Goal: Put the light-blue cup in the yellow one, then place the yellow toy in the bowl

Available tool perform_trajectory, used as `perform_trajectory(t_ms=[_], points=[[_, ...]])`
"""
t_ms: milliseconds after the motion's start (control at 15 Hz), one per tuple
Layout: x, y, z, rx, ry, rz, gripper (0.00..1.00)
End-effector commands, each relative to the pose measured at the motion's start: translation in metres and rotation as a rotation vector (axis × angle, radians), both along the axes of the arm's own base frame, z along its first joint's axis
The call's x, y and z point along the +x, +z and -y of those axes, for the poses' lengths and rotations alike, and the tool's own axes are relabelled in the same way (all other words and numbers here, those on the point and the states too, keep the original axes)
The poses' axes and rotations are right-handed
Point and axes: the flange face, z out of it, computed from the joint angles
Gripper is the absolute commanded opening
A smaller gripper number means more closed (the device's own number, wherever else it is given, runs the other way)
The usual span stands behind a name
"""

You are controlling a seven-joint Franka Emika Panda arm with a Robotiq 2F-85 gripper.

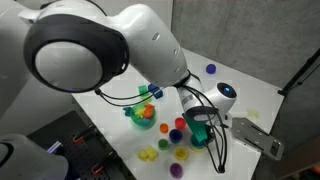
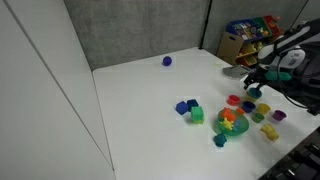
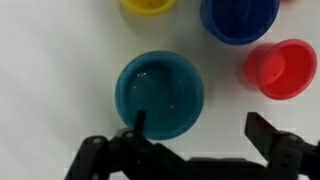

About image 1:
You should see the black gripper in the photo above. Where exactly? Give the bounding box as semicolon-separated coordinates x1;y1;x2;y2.
201;123;218;145

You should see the yellow bear toy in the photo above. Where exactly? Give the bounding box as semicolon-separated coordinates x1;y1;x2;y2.
137;145;159;163

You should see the white rounded robot base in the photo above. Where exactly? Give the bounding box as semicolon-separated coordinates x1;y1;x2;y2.
0;133;69;180

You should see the red plastic cup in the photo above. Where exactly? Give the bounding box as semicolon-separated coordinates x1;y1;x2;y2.
174;116;187;131

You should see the dark blue plastic cup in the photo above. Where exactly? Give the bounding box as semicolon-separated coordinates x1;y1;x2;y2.
168;128;184;145

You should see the small yellow plastic cup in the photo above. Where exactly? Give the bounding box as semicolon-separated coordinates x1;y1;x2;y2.
173;145;189;162

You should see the orange plastic cup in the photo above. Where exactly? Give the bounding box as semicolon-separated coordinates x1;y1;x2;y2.
159;122;170;134

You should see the green plastic cup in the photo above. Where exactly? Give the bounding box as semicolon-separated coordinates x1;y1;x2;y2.
157;138;170;152

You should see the purple plastic cup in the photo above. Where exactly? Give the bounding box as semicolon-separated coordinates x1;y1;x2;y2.
169;162;184;179

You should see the orange toy figure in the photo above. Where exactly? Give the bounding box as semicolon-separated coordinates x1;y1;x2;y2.
143;103;156;120

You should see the green plastic bowl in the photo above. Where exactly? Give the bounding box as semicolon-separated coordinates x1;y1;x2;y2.
129;102;157;130

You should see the yellow star toy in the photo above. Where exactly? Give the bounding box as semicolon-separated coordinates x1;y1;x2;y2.
134;105;147;119

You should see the teal toy figure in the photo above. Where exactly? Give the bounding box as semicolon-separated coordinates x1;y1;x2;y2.
122;105;133;118

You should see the gray metal plate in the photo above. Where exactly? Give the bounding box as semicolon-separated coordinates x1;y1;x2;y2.
229;117;285;162

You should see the blue block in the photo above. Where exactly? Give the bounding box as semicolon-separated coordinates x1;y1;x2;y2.
152;87;165;100
147;83;159;94

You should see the purple ball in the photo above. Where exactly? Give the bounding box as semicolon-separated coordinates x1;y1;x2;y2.
205;63;217;75

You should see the light green block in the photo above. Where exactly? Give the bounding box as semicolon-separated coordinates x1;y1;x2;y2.
141;94;153;104

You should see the black stand pole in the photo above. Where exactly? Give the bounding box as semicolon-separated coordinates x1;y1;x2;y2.
277;48;320;98

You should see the black orange clamp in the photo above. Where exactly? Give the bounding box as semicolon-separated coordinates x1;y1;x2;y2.
91;150;118;175
72;124;98;144

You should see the black perforated board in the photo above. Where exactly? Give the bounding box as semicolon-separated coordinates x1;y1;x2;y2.
26;110;134;180

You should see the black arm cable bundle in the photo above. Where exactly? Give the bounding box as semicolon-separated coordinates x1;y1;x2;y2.
94;71;229;174

